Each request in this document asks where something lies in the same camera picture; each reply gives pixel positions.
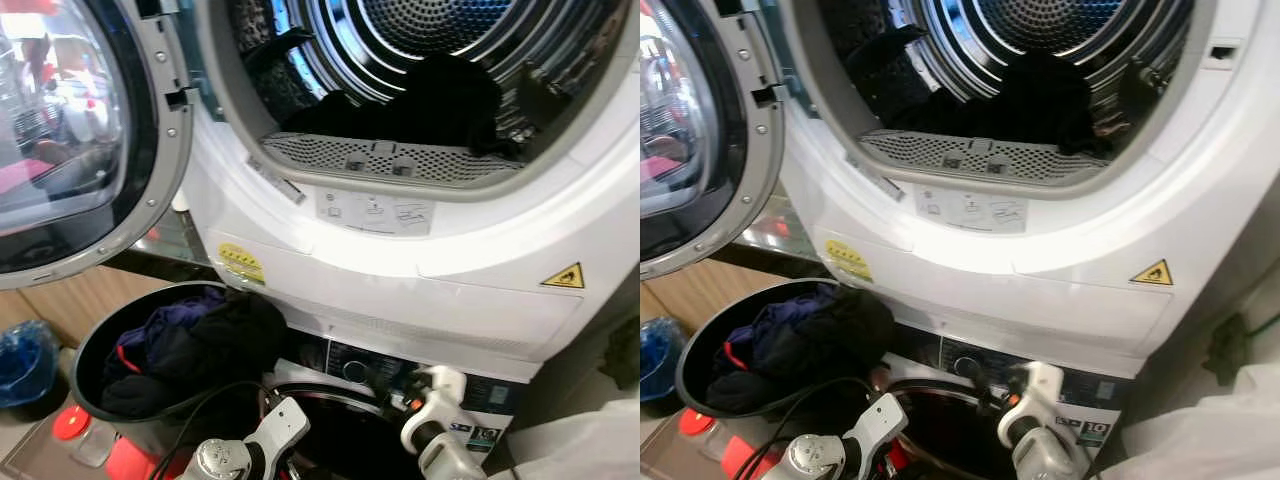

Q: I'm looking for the black laundry bucket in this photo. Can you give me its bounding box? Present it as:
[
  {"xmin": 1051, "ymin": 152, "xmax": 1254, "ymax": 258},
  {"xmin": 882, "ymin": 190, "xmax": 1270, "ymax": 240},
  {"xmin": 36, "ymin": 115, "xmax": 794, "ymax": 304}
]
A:
[
  {"xmin": 72, "ymin": 282, "xmax": 291, "ymax": 456},
  {"xmin": 675, "ymin": 278, "xmax": 896, "ymax": 451}
]

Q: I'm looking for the yellow rectangular warning label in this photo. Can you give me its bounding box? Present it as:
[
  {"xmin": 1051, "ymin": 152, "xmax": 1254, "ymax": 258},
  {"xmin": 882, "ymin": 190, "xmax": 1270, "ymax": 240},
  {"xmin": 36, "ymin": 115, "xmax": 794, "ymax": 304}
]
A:
[
  {"xmin": 825, "ymin": 240, "xmax": 874, "ymax": 284},
  {"xmin": 217, "ymin": 242, "xmax": 267, "ymax": 286}
]

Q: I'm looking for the white crumpled cloth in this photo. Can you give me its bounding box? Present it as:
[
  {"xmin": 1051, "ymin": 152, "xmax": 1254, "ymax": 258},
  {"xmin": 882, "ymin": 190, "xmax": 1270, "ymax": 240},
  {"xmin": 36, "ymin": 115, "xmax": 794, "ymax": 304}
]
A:
[
  {"xmin": 500, "ymin": 395, "xmax": 641, "ymax": 480},
  {"xmin": 1095, "ymin": 360, "xmax": 1280, "ymax": 480}
]

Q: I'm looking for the clear jar with red lid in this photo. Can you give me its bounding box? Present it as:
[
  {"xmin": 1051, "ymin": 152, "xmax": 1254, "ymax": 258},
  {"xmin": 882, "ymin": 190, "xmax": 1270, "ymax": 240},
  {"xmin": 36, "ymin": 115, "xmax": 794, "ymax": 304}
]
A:
[
  {"xmin": 52, "ymin": 405, "xmax": 116, "ymax": 469},
  {"xmin": 678, "ymin": 405, "xmax": 726, "ymax": 466}
]

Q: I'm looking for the dark navy garment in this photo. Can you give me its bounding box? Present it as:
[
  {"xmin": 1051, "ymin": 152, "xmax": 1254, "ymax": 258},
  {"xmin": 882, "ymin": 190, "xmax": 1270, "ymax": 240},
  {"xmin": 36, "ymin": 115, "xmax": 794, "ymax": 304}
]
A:
[
  {"xmin": 705, "ymin": 368, "xmax": 801, "ymax": 416},
  {"xmin": 100, "ymin": 370, "xmax": 201, "ymax": 419}
]

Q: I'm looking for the grey instruction sticker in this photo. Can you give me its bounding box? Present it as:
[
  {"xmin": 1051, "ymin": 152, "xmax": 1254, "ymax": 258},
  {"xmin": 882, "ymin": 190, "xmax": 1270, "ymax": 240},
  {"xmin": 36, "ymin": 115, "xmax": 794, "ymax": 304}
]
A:
[
  {"xmin": 912, "ymin": 183, "xmax": 1029, "ymax": 236},
  {"xmin": 315, "ymin": 185, "xmax": 436, "ymax": 238}
]

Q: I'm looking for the yellow triangle fire sticker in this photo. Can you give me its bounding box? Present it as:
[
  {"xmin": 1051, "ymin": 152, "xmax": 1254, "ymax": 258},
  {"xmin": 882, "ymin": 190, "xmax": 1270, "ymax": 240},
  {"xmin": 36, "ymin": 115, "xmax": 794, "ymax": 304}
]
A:
[
  {"xmin": 1130, "ymin": 259, "xmax": 1174, "ymax": 287},
  {"xmin": 541, "ymin": 262, "xmax": 586, "ymax": 290}
]

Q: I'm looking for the white washing machine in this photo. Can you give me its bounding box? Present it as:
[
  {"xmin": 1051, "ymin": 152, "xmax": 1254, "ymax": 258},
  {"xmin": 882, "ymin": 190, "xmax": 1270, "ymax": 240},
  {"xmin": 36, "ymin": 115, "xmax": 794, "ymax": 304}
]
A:
[
  {"xmin": 870, "ymin": 322, "xmax": 1126, "ymax": 480},
  {"xmin": 265, "ymin": 325, "xmax": 526, "ymax": 480}
]

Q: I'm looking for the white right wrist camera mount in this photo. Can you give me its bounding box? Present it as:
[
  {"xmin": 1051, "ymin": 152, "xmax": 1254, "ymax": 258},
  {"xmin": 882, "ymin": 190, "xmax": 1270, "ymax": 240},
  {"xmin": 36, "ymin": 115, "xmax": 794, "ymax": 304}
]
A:
[
  {"xmin": 400, "ymin": 365, "xmax": 469, "ymax": 441},
  {"xmin": 998, "ymin": 360, "xmax": 1066, "ymax": 441}
]

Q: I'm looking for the grey metal platform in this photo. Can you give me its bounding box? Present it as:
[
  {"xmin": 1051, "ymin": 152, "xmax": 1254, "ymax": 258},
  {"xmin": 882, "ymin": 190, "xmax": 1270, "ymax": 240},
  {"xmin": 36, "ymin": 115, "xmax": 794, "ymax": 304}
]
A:
[
  {"xmin": 640, "ymin": 410, "xmax": 741, "ymax": 480},
  {"xmin": 0, "ymin": 405, "xmax": 131, "ymax": 480}
]

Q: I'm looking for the round dark washer door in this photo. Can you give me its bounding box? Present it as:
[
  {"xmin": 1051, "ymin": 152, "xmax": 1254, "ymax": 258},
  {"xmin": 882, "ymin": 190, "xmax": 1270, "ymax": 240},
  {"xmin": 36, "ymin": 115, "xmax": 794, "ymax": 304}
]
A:
[
  {"xmin": 270, "ymin": 385, "xmax": 421, "ymax": 480},
  {"xmin": 880, "ymin": 385, "xmax": 1031, "ymax": 480}
]

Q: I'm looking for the red plastic stool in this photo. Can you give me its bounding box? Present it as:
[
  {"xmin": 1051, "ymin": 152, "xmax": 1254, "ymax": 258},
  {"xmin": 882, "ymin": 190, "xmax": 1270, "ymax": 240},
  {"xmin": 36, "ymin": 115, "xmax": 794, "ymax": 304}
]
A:
[
  {"xmin": 105, "ymin": 435, "xmax": 191, "ymax": 480},
  {"xmin": 715, "ymin": 432, "xmax": 801, "ymax": 480}
]

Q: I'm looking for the round glass dryer door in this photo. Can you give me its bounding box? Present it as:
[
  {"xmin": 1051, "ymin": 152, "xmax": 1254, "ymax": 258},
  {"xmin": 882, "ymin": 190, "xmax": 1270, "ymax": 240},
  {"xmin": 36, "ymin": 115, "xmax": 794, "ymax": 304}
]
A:
[
  {"xmin": 640, "ymin": 0, "xmax": 786, "ymax": 281},
  {"xmin": 0, "ymin": 0, "xmax": 196, "ymax": 291}
]

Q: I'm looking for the white tumble dryer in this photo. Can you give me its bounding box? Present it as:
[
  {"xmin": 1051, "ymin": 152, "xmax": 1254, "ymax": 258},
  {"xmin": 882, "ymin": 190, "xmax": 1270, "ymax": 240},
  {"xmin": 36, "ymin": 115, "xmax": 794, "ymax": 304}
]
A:
[
  {"xmin": 775, "ymin": 0, "xmax": 1280, "ymax": 379},
  {"xmin": 180, "ymin": 0, "xmax": 641, "ymax": 383}
]

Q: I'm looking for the grey perforated lint filter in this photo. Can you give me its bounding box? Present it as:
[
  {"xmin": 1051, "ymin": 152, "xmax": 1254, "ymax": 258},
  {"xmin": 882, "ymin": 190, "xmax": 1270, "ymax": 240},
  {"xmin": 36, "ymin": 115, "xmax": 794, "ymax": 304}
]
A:
[
  {"xmin": 858, "ymin": 128, "xmax": 1116, "ymax": 189},
  {"xmin": 258, "ymin": 130, "xmax": 526, "ymax": 191}
]

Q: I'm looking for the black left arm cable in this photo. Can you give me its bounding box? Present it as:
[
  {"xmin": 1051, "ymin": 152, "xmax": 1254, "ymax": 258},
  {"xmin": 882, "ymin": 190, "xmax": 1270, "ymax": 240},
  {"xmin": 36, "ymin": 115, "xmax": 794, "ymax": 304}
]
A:
[
  {"xmin": 148, "ymin": 380, "xmax": 271, "ymax": 480},
  {"xmin": 750, "ymin": 376, "xmax": 876, "ymax": 480}
]

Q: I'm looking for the long black garment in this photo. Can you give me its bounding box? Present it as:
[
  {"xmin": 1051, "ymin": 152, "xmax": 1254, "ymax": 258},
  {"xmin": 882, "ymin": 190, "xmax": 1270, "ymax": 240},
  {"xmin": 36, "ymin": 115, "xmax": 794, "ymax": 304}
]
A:
[
  {"xmin": 785, "ymin": 288, "xmax": 896, "ymax": 396},
  {"xmin": 175, "ymin": 290, "xmax": 291, "ymax": 401}
]

